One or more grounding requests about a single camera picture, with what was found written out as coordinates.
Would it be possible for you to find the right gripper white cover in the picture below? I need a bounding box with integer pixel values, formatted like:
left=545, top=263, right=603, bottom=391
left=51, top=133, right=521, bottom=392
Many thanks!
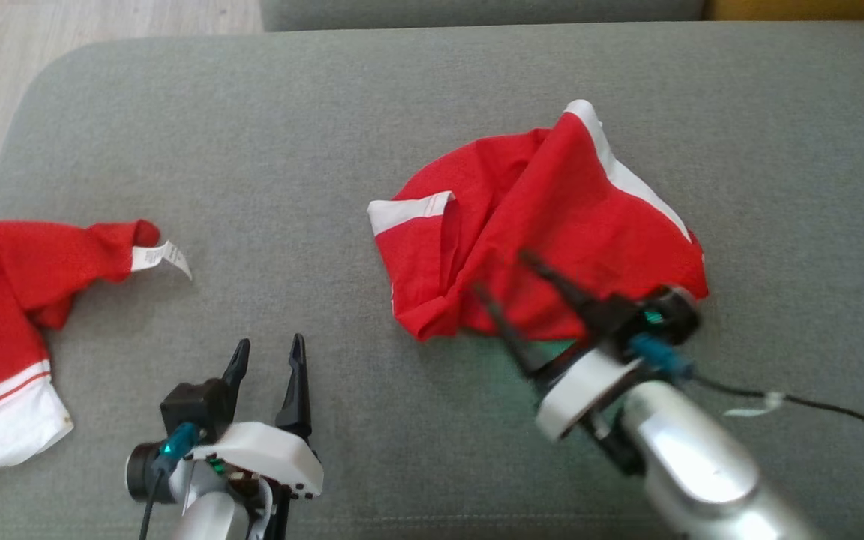
left=473, top=249, right=647, bottom=478

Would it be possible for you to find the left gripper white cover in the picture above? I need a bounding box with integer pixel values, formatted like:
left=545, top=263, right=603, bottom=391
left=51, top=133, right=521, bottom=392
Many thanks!
left=192, top=334, right=325, bottom=540

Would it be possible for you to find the red garment with white stripe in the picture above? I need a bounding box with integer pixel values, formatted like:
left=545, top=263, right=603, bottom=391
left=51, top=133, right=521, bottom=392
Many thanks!
left=367, top=99, right=710, bottom=343

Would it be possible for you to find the grey sofa seat cushion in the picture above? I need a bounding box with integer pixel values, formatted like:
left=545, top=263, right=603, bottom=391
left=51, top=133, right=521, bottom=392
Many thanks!
left=0, top=21, right=864, bottom=540

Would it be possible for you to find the yellow object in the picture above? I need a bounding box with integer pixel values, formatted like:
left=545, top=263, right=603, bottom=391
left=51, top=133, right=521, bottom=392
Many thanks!
left=704, top=0, right=864, bottom=22

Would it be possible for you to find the teal cable connector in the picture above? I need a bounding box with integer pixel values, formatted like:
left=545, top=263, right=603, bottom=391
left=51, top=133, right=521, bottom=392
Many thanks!
left=627, top=334, right=697, bottom=383
left=160, top=421, right=202, bottom=460

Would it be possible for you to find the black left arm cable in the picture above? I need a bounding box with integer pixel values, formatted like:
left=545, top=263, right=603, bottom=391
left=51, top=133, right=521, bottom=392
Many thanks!
left=138, top=454, right=170, bottom=540

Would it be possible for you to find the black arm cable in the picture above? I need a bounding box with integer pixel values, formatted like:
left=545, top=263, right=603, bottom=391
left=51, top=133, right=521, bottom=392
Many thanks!
left=138, top=454, right=170, bottom=540
left=691, top=373, right=864, bottom=451

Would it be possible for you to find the white cable tag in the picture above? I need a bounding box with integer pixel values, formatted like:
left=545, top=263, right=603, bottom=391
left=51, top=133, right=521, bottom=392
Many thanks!
left=723, top=391, right=787, bottom=419

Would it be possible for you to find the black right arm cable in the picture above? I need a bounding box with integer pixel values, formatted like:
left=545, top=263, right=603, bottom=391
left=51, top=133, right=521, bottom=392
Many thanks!
left=691, top=373, right=864, bottom=451

